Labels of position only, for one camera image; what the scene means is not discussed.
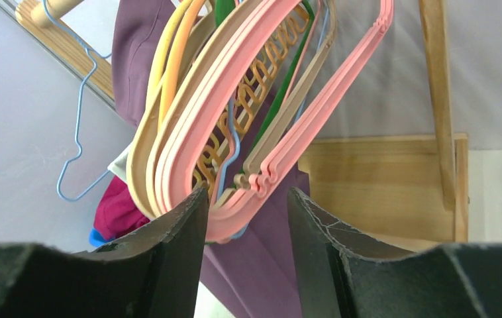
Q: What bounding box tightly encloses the beige wooden hanger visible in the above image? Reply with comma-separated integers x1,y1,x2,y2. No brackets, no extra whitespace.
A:
126,0,270,221

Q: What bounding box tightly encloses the light blue wire hanger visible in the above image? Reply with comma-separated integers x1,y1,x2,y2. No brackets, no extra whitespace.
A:
42,0,111,202

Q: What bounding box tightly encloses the yellow hanger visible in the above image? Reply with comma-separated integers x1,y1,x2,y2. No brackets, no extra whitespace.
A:
145,1,203,113

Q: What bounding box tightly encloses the wooden hanger rack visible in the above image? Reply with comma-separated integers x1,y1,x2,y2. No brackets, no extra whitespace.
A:
15,0,470,252

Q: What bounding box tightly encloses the green hanger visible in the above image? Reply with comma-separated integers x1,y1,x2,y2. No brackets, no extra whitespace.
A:
214,0,316,154

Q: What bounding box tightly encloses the magenta garment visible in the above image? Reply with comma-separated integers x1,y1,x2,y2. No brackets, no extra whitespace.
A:
93,177,150,242

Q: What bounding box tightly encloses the white skirt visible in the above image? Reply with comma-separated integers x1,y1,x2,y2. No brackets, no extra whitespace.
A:
107,144,131,183

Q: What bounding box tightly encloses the purple garment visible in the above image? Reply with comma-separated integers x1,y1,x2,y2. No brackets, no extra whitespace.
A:
112,1,309,317

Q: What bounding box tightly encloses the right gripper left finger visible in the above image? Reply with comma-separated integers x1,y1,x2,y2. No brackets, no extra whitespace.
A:
0,187,209,317

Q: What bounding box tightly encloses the pink hanger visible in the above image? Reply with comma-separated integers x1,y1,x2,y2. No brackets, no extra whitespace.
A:
155,1,394,242

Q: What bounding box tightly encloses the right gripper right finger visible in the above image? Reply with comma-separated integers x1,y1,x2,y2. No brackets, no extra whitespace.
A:
287,188,502,317

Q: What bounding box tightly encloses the orange hanger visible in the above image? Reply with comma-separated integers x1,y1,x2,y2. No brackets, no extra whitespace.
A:
158,0,205,127

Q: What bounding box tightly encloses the blue plastic bin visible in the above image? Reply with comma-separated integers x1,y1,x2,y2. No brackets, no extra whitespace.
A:
88,229,108,248

